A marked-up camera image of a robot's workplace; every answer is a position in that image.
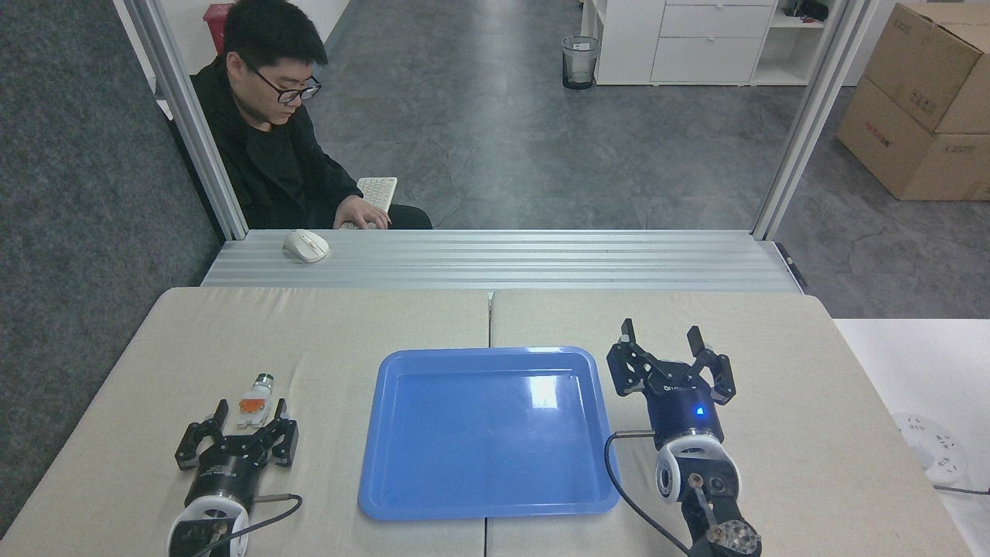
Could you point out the white drawer cabinet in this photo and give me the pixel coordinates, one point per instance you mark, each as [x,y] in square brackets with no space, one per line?
[696,42]

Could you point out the white keyboard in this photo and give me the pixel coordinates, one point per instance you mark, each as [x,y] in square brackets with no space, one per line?
[380,191]

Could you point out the white round power strip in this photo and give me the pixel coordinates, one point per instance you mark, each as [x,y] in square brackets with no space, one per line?
[932,449]

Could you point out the red bin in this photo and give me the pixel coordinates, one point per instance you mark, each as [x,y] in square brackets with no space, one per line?
[216,17]

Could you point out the silver aluminium post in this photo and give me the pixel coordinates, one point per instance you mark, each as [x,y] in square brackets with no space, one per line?
[808,131]
[193,131]

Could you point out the black corner bracket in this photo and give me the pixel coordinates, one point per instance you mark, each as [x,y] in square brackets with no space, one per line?
[792,264]

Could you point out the small cardboard box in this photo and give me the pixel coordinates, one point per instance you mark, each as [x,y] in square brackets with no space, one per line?
[928,66]

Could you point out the large cardboard box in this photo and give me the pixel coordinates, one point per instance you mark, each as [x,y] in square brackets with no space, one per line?
[905,155]

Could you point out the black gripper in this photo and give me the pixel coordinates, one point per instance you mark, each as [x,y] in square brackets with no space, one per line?
[228,473]
[684,406]

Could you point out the silver aluminium rail platform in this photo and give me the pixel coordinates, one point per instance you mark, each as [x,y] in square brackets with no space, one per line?
[503,261]

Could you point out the grey mesh waste bin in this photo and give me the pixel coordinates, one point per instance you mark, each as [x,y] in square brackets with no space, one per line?
[580,63]

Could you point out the blue plastic tray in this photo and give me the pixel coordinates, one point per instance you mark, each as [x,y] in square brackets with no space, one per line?
[487,441]

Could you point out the person's left hand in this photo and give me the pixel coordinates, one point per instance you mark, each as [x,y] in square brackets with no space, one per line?
[363,213]

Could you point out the black bag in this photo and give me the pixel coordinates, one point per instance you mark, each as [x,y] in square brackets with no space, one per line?
[806,9]

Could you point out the white orange switch part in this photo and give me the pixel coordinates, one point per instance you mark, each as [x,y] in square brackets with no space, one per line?
[254,402]

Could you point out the white computer mouse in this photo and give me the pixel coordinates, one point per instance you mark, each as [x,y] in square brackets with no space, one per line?
[305,246]

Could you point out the person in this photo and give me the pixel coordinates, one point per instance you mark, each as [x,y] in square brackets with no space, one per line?
[278,162]

